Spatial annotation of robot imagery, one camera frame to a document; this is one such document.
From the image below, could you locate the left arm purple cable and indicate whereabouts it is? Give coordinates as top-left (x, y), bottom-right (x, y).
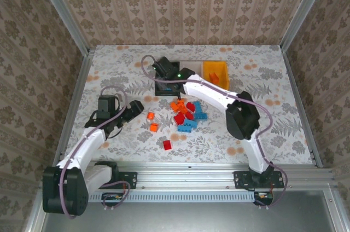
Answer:
top-left (59, 85), bottom-right (131, 219)

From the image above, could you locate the yellow plastic storage bin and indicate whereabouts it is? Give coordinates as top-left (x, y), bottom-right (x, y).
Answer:
top-left (202, 61), bottom-right (230, 90)

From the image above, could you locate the white plastic storage bin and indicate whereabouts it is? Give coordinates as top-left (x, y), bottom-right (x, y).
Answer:
top-left (179, 61), bottom-right (205, 78)

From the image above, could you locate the grey metal base plate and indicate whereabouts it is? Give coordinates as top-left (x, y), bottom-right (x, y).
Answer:
top-left (40, 190), bottom-right (339, 232)

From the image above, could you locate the black plastic storage bin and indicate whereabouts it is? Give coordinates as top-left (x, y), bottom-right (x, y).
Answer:
top-left (154, 61), bottom-right (182, 97)

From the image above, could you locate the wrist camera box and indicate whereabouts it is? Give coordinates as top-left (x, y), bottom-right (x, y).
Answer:
top-left (97, 94), bottom-right (121, 119)
top-left (156, 56), bottom-right (180, 79)

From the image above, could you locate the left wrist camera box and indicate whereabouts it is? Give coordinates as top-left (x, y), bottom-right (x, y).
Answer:
top-left (97, 94), bottom-right (121, 119)

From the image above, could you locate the grey slotted cable duct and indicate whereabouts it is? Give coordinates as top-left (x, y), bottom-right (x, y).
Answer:
top-left (87, 190), bottom-right (256, 203)

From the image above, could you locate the aluminium lower frame rail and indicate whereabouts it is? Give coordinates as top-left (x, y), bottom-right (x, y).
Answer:
top-left (21, 185), bottom-right (49, 232)
top-left (324, 185), bottom-right (350, 232)

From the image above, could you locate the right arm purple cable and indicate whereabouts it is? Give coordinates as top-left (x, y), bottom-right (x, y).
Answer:
top-left (141, 55), bottom-right (288, 211)

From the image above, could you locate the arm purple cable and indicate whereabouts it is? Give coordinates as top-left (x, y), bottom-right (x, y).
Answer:
top-left (141, 55), bottom-right (288, 211)
top-left (59, 85), bottom-right (131, 219)

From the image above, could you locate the aluminium table side rail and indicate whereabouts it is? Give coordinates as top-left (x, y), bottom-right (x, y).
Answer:
top-left (53, 48), bottom-right (96, 167)
top-left (281, 47), bottom-right (324, 167)

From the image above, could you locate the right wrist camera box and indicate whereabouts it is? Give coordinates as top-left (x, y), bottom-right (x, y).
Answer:
top-left (156, 56), bottom-right (180, 79)

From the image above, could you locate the aluminium frame post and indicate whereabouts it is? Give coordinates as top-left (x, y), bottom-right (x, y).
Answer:
top-left (32, 0), bottom-right (91, 55)
top-left (280, 0), bottom-right (334, 52)

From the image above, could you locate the floral fern print tablecloth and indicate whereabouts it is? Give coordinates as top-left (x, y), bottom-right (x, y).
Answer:
top-left (63, 44), bottom-right (314, 165)

